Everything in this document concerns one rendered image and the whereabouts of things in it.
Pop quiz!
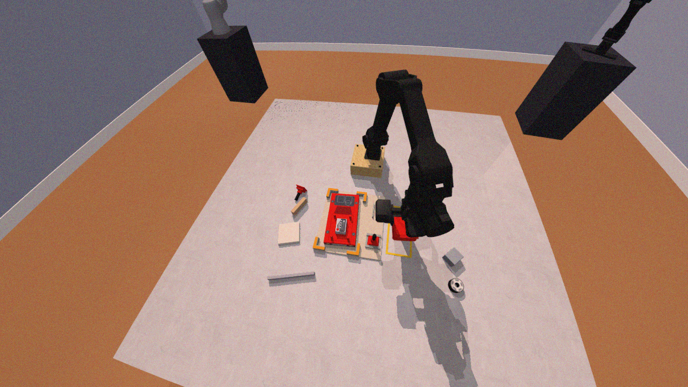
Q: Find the small white wheel with black tyre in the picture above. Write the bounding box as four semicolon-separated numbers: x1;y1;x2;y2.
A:
448;278;464;293

